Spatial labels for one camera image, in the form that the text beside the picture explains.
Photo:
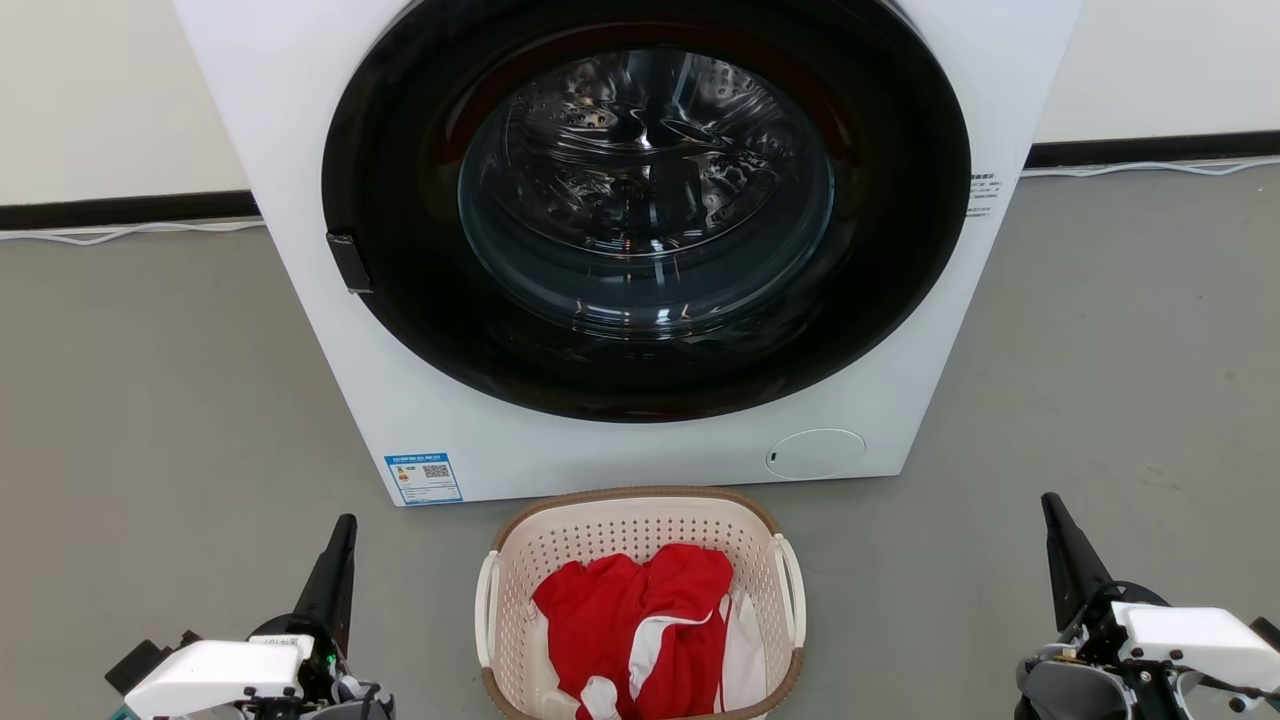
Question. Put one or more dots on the black round washer door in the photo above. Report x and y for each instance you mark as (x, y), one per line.
(400, 150)

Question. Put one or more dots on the red garment with white stripes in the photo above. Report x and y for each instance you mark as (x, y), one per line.
(595, 620)

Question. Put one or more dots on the dark right gripper long finger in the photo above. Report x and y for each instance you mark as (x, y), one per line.
(1075, 570)

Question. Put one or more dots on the round white filter cover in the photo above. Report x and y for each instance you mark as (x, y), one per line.
(815, 454)

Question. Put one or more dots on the dark brown baseboard strip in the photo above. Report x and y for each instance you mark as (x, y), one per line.
(120, 210)
(1150, 150)

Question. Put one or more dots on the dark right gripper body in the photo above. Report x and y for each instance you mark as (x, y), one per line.
(1100, 630)

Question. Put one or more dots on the blue energy label sticker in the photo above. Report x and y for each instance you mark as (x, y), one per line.
(423, 479)

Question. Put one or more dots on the beige perforated laundry basket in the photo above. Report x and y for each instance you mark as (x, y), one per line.
(630, 520)

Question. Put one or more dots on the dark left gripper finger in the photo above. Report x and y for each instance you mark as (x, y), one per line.
(330, 590)

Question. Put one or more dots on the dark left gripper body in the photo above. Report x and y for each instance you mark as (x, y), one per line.
(325, 650)

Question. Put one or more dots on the small printed text label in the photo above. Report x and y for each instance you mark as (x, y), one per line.
(981, 194)

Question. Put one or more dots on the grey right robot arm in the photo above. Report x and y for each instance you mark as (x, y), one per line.
(1070, 690)

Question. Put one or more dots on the white front-load washing machine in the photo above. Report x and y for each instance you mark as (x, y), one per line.
(330, 400)

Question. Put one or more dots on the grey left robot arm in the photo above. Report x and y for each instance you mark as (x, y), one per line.
(350, 705)

